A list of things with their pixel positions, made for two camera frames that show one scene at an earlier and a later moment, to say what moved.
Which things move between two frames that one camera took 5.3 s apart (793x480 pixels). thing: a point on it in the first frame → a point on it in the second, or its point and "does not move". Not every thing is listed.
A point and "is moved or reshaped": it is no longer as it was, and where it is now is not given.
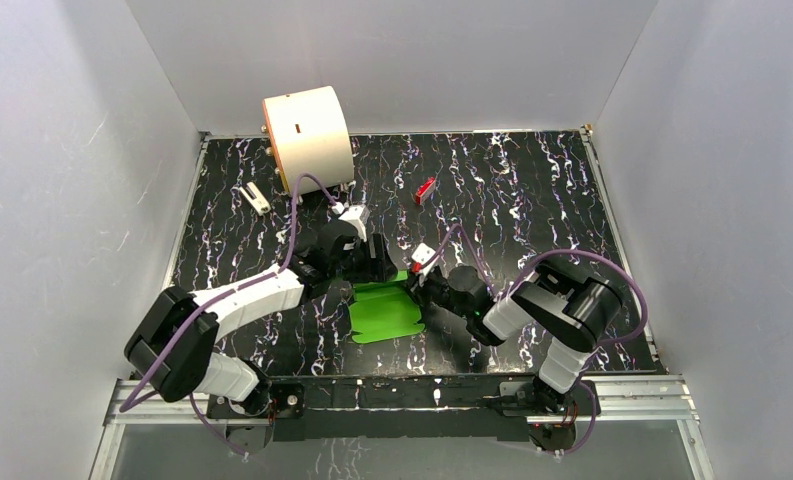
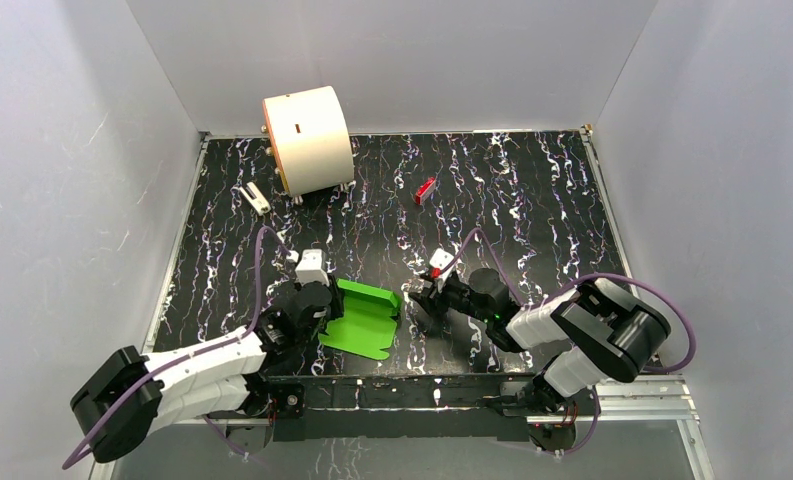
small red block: [426, 189] does not move
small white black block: [259, 204] does not move
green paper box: [384, 309] is moved or reshaped
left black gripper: [376, 257] → [333, 303]
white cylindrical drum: [310, 133] does not move
